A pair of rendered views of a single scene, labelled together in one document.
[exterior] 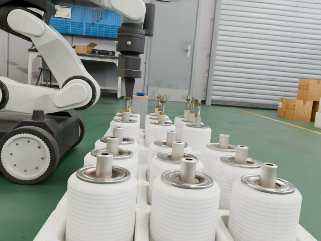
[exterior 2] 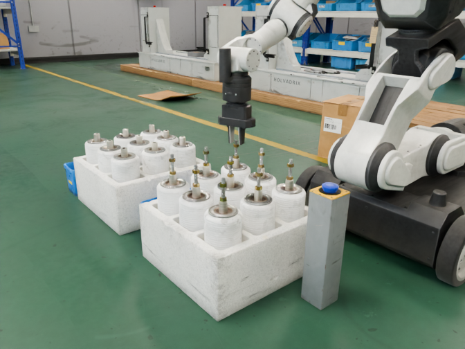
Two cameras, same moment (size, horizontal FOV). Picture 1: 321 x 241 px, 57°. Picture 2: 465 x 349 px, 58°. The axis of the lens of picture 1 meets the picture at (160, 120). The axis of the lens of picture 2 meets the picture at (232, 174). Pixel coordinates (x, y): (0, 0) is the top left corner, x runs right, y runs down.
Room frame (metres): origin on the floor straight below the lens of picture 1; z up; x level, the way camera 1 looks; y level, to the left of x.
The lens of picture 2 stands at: (1.99, -0.63, 0.71)
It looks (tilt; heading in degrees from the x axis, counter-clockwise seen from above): 21 degrees down; 145
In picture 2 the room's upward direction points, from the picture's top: 1 degrees clockwise
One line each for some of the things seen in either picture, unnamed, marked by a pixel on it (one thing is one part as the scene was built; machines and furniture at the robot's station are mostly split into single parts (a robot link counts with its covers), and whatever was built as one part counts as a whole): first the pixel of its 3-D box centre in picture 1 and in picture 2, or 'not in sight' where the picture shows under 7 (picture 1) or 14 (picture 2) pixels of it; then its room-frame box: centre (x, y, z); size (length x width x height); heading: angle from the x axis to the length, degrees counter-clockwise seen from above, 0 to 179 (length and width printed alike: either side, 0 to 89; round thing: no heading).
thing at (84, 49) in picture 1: (84, 49); not in sight; (5.62, 1.52, 0.87); 0.40 x 0.30 x 0.23; 81
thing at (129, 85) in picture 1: (129, 87); (230, 133); (0.93, 0.10, 0.36); 0.03 x 0.02 x 0.06; 116
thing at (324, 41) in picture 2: not in sight; (329, 41); (-2.77, 4.54, 0.36); 0.50 x 0.38 x 0.21; 95
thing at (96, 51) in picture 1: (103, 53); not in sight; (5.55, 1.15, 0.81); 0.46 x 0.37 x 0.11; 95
